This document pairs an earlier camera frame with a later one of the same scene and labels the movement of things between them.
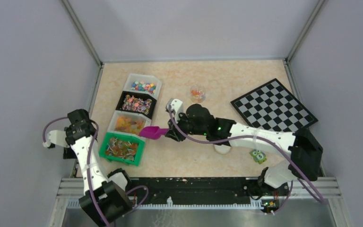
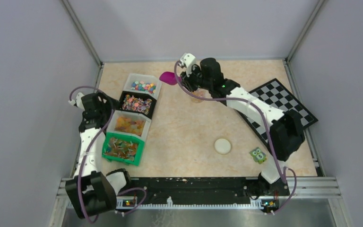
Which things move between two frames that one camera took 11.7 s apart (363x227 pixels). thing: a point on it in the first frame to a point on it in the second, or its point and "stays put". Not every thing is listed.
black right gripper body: x=185 y=125 to x=195 y=80
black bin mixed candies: x=138 y=103 stays put
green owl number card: x=259 y=156 stays put
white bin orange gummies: x=128 y=123 stays put
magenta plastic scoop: x=153 y=132 to x=169 y=78
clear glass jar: x=197 y=93 stays put
